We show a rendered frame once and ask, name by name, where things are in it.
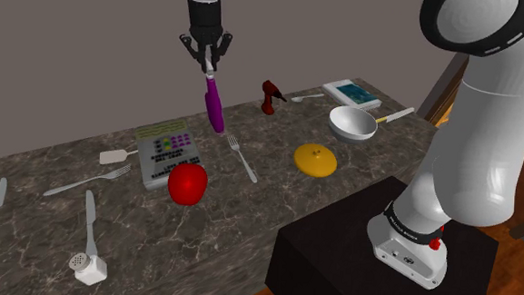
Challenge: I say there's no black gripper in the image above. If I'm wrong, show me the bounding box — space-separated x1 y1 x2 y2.
177 0 236 74

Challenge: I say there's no purple handled kitchen tool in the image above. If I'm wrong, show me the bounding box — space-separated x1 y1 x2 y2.
202 61 230 136

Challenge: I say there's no silver spoon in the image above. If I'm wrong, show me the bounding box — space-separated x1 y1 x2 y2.
291 92 325 104

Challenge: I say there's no grey calculator with coloured buttons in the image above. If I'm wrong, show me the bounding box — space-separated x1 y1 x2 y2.
132 116 204 193

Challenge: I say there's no silver fork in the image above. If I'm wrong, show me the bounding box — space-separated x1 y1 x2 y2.
42 159 133 201
223 133 261 184

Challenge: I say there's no red apple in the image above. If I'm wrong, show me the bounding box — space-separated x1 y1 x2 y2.
166 162 210 207

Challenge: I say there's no white spatula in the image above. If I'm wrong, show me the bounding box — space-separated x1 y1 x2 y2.
98 148 139 168

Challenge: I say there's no book with blue cover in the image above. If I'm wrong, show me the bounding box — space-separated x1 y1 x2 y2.
321 77 384 113

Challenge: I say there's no yellow round lid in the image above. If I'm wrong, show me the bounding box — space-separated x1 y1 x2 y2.
292 142 340 179

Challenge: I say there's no white bowl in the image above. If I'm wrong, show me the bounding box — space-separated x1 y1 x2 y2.
327 105 380 145

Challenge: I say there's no brown wooden door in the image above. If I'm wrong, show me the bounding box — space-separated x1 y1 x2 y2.
415 49 470 129

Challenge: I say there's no black robot stand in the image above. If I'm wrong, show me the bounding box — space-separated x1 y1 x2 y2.
263 170 502 295

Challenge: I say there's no white salt shaker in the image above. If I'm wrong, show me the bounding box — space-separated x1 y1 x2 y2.
67 251 109 287

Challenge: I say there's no knife with yellow handle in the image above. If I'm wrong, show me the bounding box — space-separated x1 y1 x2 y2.
375 105 416 126

